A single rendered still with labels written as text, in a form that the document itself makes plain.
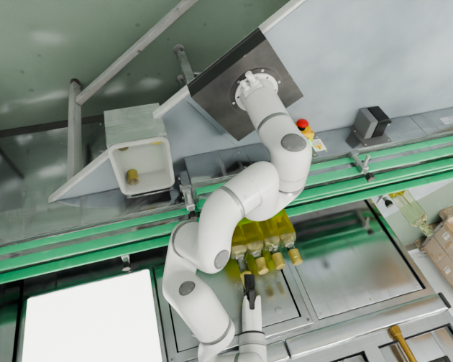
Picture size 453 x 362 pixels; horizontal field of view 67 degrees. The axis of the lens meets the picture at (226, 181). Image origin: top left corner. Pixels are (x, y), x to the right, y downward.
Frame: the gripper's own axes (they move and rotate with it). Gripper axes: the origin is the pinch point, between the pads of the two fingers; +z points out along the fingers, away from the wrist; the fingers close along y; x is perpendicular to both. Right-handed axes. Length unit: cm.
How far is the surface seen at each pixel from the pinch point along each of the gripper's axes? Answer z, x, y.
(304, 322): -7.9, -18.4, -11.5
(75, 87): 94, 76, 4
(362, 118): 52, -42, 23
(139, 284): 5.1, 36.3, -12.7
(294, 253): 9.2, -15.1, 2.0
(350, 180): 36, -39, 7
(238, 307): -2.9, 2.6, -12.5
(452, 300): 111, -281, -307
